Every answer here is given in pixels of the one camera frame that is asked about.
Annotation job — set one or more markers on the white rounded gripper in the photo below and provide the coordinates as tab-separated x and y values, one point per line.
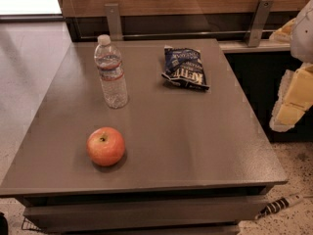
302	36

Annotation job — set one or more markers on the red yellow apple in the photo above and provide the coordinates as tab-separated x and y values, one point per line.
105	146

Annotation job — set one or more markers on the blue kettle chips bag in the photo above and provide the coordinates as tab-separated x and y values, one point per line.
183	68

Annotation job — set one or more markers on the clear plastic water bottle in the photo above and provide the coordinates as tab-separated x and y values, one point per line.
108	61

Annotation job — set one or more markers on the grey table drawer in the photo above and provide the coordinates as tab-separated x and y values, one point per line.
143	214

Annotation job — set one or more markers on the right metal wall bracket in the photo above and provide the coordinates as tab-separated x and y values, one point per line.
260	16

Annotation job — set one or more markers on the metal wall bracket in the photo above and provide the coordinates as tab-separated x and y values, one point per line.
114	21
260	16

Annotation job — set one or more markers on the left metal wall bracket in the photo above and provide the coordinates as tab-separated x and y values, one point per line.
114	21

